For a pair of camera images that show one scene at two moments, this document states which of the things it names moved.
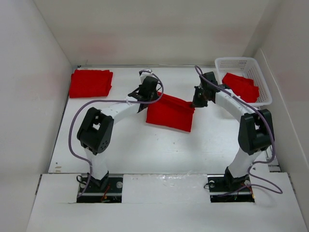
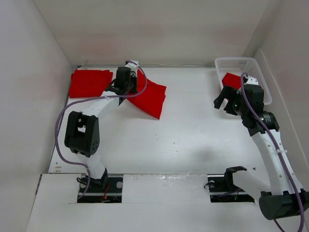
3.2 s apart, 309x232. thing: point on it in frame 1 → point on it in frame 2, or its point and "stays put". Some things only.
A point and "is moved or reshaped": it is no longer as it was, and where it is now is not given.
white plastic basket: x=245 y=67 stays put
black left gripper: x=155 y=96 → x=134 y=80
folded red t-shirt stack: x=90 y=83 stays put
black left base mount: x=108 y=190 stays put
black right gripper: x=196 y=103 → x=224 y=94
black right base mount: x=218 y=184 stays put
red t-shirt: x=171 y=112 is moved or reshaped
